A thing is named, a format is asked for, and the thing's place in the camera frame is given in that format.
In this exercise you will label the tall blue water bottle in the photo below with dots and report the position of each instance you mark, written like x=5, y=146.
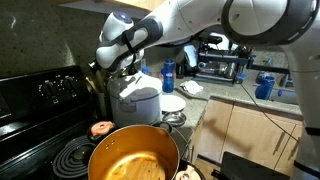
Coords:
x=168, y=80

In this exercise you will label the white round plate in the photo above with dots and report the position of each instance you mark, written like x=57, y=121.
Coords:
x=172, y=102

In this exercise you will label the white rice cooker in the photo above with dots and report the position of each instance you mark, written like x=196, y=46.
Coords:
x=136, y=100

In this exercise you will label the white cloth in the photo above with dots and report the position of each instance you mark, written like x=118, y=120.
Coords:
x=192, y=87

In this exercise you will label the black electric stove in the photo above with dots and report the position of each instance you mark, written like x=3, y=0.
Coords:
x=20, y=110

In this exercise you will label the white container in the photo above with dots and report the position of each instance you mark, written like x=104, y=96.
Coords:
x=224, y=43

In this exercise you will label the wooden wall cabinet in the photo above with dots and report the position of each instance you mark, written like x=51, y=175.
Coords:
x=133, y=4

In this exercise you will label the flat wooden utensil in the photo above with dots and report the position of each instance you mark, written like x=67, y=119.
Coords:
x=90, y=85

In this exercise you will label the small steel cup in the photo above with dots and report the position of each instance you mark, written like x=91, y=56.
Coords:
x=163, y=126

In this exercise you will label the small blue-capped bottle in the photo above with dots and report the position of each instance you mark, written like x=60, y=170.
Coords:
x=145, y=70

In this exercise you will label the dark utensil holder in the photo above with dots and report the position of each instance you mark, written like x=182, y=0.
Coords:
x=102, y=106

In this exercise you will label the white wall outlet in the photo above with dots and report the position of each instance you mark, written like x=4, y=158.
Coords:
x=143, y=62

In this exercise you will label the black dish rack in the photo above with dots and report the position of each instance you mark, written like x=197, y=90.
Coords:
x=220, y=68

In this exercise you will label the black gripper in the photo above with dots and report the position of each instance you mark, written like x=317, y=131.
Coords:
x=100, y=70

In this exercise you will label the black mug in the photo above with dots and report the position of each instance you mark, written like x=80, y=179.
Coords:
x=180, y=70

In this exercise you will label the black bar camera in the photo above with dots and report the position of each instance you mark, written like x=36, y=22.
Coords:
x=210, y=40

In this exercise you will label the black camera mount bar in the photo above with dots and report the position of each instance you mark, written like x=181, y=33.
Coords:
x=270, y=69

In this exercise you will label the steel bowl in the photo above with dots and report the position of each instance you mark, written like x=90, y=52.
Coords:
x=174, y=119

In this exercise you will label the dark glass bottle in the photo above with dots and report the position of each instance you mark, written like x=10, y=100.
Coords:
x=133, y=70

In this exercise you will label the black coil burner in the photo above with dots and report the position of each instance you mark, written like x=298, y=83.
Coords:
x=71, y=160

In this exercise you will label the white blue-edged dish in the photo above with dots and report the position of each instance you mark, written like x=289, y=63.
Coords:
x=190, y=56

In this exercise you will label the black stove knob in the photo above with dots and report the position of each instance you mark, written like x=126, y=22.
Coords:
x=50, y=90
x=71, y=85

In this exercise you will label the wooden base cabinet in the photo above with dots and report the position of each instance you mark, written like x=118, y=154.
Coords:
x=246, y=133

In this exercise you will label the blue jug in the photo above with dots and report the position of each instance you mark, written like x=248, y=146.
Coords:
x=265, y=88

